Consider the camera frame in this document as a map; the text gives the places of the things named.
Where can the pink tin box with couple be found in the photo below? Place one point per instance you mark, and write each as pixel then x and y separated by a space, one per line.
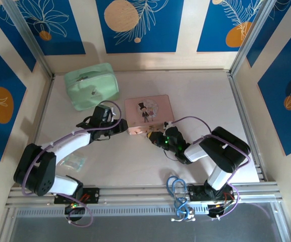
pixel 149 111

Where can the left aluminium corner post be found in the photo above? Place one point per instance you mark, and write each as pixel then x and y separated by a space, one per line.
pixel 26 32

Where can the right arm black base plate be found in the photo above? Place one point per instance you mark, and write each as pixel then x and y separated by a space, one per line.
pixel 197 192

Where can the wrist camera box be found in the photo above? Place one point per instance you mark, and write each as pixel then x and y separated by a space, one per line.
pixel 113 111
pixel 167 125

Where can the blue poster with white flower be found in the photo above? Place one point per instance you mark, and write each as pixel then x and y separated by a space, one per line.
pixel 54 27

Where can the blue poster with peach circle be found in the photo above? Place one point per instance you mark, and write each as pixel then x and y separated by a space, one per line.
pixel 140 30

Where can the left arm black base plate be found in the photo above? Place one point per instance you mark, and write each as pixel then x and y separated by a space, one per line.
pixel 92 195

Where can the blue poster with orange fruit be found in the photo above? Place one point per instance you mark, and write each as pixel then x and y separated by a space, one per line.
pixel 223 27

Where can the mint green zip pouch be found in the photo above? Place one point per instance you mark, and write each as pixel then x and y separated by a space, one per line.
pixel 92 85

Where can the right black controller board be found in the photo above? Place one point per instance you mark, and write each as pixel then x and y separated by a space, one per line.
pixel 217 210

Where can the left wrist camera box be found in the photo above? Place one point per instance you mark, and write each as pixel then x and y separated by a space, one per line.
pixel 113 111

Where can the blue poster with orange oval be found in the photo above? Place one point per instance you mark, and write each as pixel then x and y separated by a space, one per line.
pixel 1 100

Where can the aluminium front rail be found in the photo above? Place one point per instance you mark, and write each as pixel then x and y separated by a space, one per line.
pixel 140 194

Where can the left black controller board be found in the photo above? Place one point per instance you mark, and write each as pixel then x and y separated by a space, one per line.
pixel 74 210

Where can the clear plastic packet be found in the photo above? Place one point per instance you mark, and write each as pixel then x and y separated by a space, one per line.
pixel 73 164

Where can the black controller board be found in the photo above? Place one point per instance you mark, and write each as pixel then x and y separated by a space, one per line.
pixel 217 210
pixel 74 210

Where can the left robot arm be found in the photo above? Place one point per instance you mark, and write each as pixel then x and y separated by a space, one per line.
pixel 67 146

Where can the right aluminium corner post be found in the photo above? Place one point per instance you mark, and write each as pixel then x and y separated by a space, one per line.
pixel 251 35

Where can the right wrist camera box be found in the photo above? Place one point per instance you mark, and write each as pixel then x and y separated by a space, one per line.
pixel 167 125

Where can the aluminium corner post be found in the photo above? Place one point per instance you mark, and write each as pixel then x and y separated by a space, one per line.
pixel 251 35
pixel 26 32

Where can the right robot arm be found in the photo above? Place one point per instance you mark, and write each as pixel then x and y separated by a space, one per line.
pixel 223 151

